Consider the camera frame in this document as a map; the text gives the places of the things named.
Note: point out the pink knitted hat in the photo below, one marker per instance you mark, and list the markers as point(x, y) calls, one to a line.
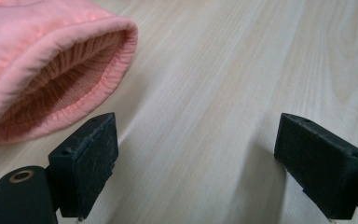
point(28, 46)

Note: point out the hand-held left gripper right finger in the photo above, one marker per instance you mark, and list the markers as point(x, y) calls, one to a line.
point(320, 168)

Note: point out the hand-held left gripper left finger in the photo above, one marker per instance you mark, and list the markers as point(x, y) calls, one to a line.
point(84, 161)

